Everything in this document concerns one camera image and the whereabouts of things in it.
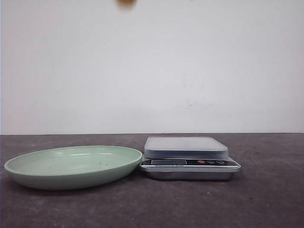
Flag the yellow corn cob piece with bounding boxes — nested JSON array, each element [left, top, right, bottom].
[[115, 0, 137, 11]]

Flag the silver digital kitchen scale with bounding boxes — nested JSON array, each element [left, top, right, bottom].
[[139, 136, 241, 180]]

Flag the light green plate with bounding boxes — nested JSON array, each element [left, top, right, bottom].
[[4, 145, 143, 190]]

